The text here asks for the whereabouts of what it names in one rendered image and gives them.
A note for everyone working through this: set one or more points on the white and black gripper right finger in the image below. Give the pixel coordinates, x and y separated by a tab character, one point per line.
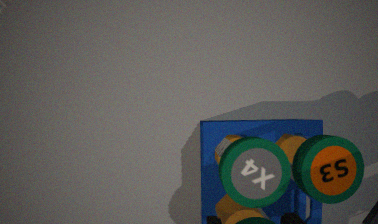
291	218

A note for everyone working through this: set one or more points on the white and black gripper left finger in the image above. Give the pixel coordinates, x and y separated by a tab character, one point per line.
213	220

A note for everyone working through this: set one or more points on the blue tube rack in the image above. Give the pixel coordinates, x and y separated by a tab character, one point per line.
212	191

